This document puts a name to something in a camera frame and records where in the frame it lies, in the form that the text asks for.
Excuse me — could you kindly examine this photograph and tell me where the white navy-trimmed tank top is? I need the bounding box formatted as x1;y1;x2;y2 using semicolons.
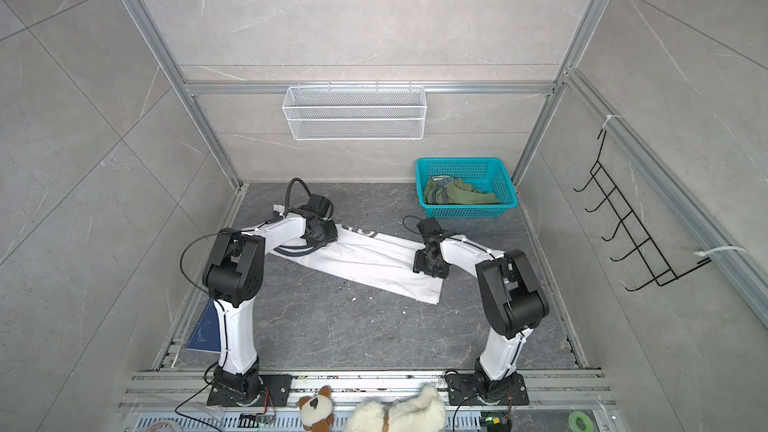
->
270;225;443;305

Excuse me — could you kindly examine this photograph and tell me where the teal plastic basket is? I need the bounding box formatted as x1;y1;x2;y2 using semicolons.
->
415;157;518;218

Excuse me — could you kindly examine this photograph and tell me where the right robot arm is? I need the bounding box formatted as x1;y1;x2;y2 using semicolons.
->
413;218;549;406

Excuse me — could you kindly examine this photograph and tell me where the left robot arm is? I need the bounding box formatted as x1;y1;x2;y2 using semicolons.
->
181;177;338;406

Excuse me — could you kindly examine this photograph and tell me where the green tank top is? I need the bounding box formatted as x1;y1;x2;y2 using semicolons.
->
422;175;498;205

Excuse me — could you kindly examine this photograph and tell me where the white fluffy plush toy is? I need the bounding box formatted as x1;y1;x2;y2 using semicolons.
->
344;384;447;432

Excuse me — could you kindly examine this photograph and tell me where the blue book yellow label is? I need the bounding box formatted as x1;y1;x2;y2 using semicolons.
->
186;300;221;353

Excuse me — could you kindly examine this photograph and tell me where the small green black device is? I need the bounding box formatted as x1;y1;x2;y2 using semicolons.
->
480;412;512;432

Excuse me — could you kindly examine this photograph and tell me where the brown white plush toy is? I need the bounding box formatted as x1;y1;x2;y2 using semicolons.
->
297;386;334;432

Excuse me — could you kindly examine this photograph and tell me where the green tape roll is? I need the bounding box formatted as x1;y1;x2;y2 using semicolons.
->
568;411;595;432

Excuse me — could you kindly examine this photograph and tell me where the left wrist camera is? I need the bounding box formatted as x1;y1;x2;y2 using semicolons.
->
301;194;334;220

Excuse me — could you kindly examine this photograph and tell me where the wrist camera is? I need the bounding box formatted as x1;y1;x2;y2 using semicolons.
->
417;217;445;247
301;194;334;220

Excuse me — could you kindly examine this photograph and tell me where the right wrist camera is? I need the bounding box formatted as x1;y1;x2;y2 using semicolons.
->
417;217;445;247

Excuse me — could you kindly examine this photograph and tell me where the white wire mesh shelf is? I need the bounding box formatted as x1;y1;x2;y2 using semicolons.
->
282;85;428;141

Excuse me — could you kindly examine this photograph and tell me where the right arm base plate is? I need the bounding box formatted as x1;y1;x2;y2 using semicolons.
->
444;370;530;407

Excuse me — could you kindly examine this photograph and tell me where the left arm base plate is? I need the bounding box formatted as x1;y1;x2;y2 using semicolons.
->
206;374;293;407

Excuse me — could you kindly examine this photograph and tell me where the white slotted cable duct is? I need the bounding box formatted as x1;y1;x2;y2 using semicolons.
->
125;409;487;431

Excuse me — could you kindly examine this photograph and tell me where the black wire hook rack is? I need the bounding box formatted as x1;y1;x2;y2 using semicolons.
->
573;130;713;292

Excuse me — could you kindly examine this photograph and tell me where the aluminium frame rail front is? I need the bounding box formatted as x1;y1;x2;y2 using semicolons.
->
117;369;617;410

